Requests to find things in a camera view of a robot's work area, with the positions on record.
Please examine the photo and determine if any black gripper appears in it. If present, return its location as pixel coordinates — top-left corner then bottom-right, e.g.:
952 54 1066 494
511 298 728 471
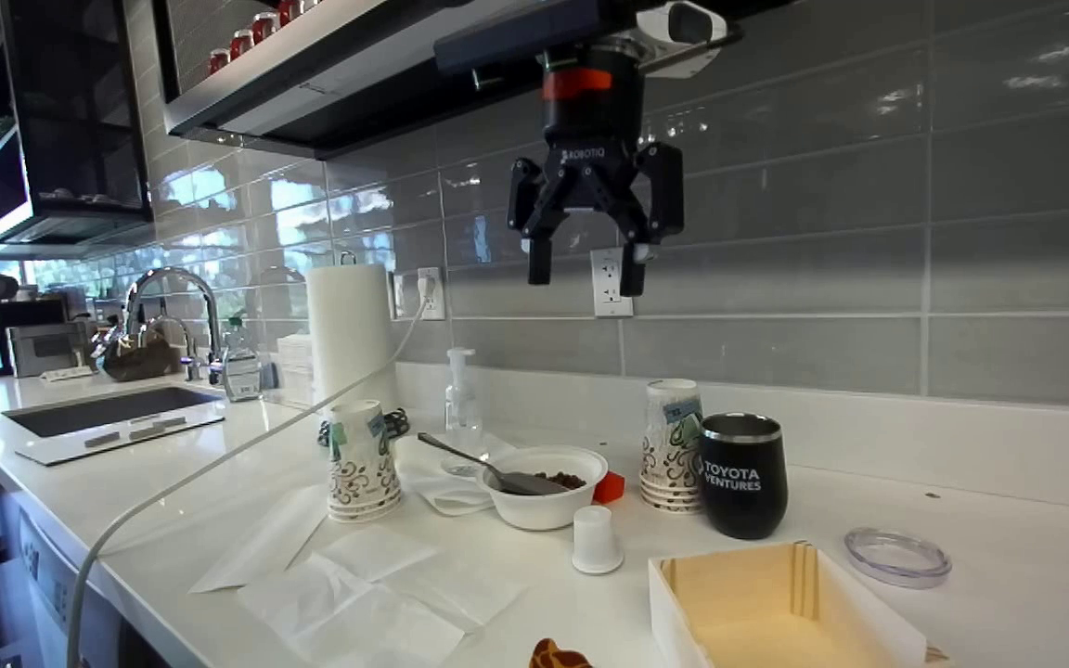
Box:
506 42 690 301

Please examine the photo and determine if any white napkin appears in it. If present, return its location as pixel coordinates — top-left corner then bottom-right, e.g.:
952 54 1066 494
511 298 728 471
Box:
233 522 526 668

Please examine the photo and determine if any clear glass bottle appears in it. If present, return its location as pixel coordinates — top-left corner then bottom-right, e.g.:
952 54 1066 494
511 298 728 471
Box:
438 344 485 437

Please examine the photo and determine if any black range hood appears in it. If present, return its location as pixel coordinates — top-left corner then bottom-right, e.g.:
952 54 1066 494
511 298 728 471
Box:
151 0 797 165

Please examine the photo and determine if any white paper towel roll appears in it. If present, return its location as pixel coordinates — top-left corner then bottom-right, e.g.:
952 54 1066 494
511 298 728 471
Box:
306 259 400 411

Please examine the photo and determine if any metal spoon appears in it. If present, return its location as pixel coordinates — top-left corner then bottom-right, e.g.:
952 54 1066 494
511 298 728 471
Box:
416 426 587 499

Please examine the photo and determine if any red bottle cap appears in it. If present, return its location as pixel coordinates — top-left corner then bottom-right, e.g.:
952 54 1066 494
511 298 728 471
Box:
592 466 629 507

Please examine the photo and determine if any white bowl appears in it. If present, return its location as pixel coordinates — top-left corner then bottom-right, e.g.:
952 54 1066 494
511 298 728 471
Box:
481 440 612 533

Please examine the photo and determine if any black tumbler with white lettering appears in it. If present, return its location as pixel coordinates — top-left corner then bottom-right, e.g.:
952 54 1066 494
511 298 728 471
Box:
695 411 791 543

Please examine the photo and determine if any small white plastic cup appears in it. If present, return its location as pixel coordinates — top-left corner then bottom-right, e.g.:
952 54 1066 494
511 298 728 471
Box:
567 502 629 578

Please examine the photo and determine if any paper cup with green print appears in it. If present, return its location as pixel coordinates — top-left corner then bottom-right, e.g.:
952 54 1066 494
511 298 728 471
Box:
317 402 414 522

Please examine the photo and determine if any chrome curved faucet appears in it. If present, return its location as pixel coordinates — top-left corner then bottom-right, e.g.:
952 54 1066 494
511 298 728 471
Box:
123 265 226 387

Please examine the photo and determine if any clear plastic lid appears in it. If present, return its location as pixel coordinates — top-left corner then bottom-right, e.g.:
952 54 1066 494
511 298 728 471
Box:
841 522 954 589

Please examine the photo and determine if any brown snack piece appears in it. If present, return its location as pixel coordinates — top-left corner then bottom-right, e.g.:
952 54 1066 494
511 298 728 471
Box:
526 635 596 668

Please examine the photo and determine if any wooden box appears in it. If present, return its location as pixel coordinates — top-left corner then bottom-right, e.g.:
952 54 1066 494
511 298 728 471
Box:
646 538 954 668

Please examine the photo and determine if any kitchen sink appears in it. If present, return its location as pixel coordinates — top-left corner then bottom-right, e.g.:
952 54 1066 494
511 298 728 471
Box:
0 383 229 471

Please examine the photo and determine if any white wall outlet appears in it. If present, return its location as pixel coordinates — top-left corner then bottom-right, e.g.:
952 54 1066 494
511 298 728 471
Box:
587 245 639 324

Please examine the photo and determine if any white cable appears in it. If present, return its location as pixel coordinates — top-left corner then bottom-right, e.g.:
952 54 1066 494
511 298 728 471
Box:
65 313 426 668

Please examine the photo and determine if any black glass wall cabinet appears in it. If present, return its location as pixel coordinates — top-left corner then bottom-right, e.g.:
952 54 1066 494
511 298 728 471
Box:
0 0 158 250

